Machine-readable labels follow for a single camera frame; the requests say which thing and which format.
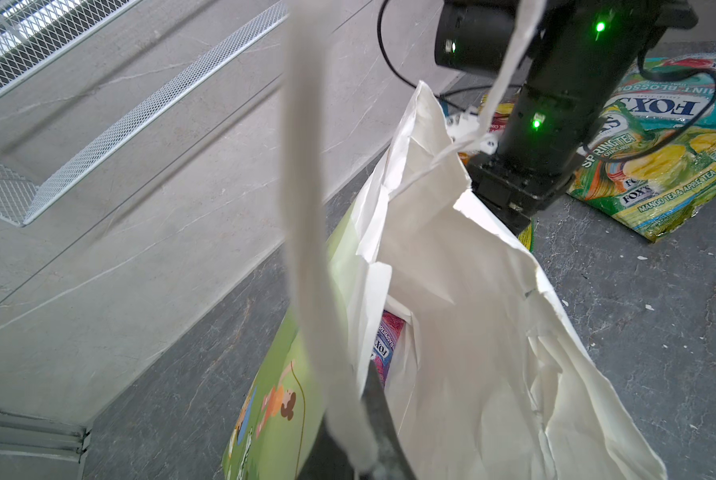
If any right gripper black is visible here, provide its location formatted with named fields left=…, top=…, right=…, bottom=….
left=467, top=151, right=580, bottom=234

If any yellow green snack packet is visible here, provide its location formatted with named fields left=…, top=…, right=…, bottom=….
left=566, top=105, right=716, bottom=244

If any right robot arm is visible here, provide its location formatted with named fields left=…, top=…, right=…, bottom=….
left=434, top=1, right=698, bottom=234

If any white wire mesh basket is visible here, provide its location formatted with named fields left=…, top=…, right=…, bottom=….
left=0, top=1, right=288, bottom=227

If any orange snack packet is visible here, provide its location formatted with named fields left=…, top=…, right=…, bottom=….
left=458, top=94, right=514, bottom=166

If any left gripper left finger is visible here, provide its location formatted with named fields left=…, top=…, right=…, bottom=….
left=297, top=420, right=355, bottom=480

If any floral paper bag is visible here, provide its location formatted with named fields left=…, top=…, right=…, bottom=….
left=221, top=0, right=670, bottom=480

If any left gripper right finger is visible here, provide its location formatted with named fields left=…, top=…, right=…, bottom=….
left=359, top=362, right=416, bottom=480

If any pink snack packet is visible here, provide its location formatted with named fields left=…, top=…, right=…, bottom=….
left=371, top=310, right=407, bottom=387

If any small green snack packet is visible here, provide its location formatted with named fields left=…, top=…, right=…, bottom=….
left=517, top=220, right=536, bottom=252

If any aluminium frame profile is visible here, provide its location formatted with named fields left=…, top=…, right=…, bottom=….
left=0, top=411, right=91, bottom=463

